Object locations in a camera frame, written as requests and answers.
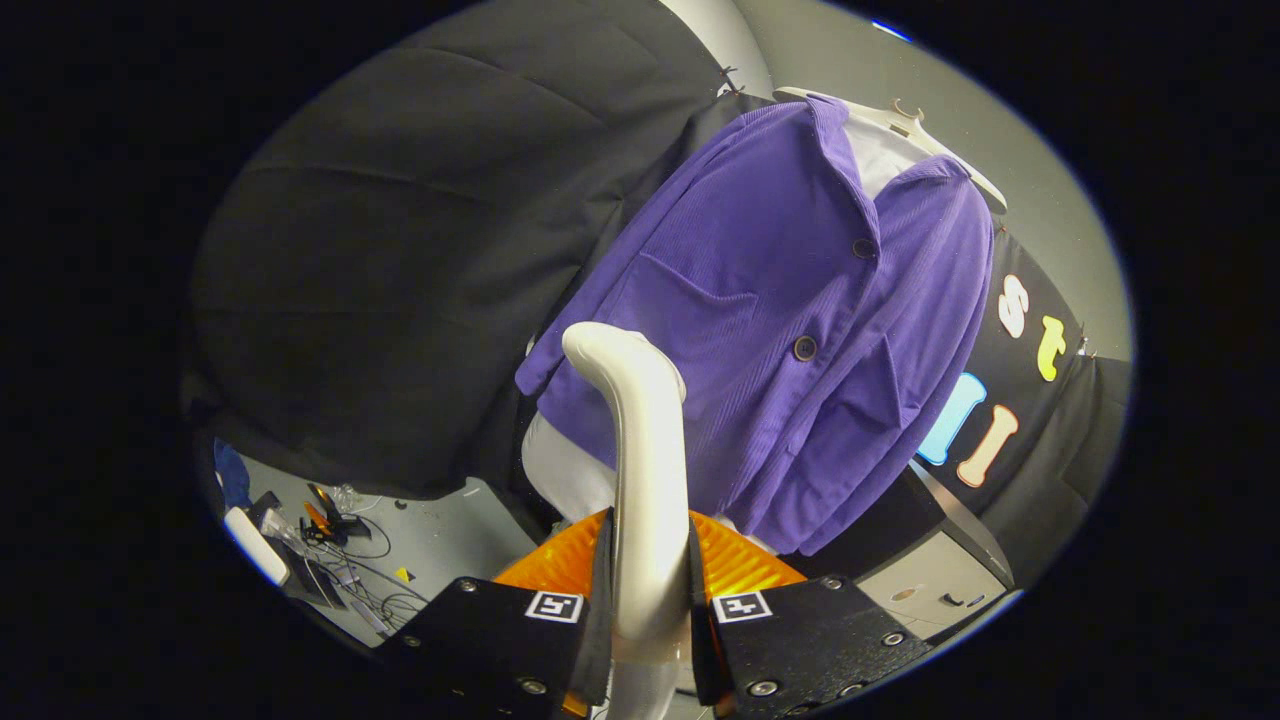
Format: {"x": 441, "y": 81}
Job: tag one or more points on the cream plastic hanger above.
{"x": 930, "y": 140}

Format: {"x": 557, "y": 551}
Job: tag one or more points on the orange and black tool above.
{"x": 325, "y": 515}

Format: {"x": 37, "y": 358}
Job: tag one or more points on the white flat device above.
{"x": 255, "y": 545}

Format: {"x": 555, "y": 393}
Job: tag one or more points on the white garment steamer head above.
{"x": 650, "y": 460}

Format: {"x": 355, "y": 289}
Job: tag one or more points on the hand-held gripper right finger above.
{"x": 702, "y": 640}

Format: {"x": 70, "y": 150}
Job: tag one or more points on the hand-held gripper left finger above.
{"x": 600, "y": 640}

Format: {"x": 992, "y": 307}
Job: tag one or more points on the purple jacket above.
{"x": 760, "y": 330}

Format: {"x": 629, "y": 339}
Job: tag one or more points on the grey drawer cabinet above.
{"x": 930, "y": 580}

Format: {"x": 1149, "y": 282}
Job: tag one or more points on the blue cloth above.
{"x": 232, "y": 475}

